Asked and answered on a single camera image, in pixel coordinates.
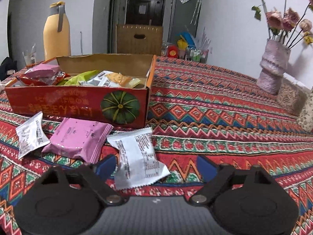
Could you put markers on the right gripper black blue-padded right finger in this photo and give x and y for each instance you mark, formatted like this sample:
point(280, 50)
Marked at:
point(244, 201)

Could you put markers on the white umbrella hanging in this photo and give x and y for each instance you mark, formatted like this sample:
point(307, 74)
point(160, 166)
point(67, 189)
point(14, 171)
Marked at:
point(196, 12)

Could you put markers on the dried pink roses bouquet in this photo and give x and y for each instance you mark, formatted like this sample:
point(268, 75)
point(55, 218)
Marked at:
point(286, 27)

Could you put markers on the small white snack packet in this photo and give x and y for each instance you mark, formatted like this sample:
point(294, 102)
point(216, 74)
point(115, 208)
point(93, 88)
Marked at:
point(31, 135)

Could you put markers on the patterned red tablecloth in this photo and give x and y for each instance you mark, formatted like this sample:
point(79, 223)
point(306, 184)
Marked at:
point(195, 109)

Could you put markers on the pink ceramic vase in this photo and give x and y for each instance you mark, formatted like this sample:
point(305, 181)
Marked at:
point(273, 63)

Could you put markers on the pink snack packet on table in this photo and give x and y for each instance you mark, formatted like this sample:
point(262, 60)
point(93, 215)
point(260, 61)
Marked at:
point(79, 139)

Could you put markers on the white snack packet with biscuit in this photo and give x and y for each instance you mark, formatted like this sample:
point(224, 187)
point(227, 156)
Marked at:
point(102, 80)

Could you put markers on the brown cardboard box with handle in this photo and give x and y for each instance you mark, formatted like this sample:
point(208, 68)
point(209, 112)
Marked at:
point(139, 39)

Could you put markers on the yellow thermos jug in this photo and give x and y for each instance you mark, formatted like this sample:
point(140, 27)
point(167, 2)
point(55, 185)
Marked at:
point(56, 32)

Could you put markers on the orange cardboard snack box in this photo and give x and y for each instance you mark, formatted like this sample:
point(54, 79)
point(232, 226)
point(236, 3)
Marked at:
point(121, 107)

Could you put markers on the wire rack with bottles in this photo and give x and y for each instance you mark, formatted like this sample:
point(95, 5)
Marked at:
point(197, 55)

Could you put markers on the pink snack packet in box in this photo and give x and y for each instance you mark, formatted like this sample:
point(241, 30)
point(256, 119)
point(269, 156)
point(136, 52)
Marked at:
point(42, 71)

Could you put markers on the blue and yellow dustpan set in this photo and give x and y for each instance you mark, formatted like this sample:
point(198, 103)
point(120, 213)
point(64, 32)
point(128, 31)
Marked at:
point(186, 40)

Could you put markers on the red canister on floor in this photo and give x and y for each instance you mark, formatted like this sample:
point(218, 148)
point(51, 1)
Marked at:
point(172, 51)

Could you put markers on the white snack packet with label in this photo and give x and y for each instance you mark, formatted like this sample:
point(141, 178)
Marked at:
point(138, 164)

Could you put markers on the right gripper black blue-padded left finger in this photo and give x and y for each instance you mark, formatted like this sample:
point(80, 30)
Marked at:
point(68, 201)

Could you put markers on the dark entrance door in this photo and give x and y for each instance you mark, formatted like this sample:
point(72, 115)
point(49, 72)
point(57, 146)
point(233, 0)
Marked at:
point(145, 12)

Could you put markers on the clear drinking glass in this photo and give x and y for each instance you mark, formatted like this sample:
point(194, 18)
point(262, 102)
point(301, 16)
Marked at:
point(30, 57)

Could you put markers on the grey refrigerator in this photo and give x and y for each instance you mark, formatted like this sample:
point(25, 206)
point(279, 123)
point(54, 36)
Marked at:
point(181, 16)

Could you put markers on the red snack packet in box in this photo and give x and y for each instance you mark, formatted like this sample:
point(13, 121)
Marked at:
point(45, 81)

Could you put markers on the green snack packet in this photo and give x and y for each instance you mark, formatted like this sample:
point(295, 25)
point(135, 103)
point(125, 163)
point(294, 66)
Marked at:
point(82, 77)

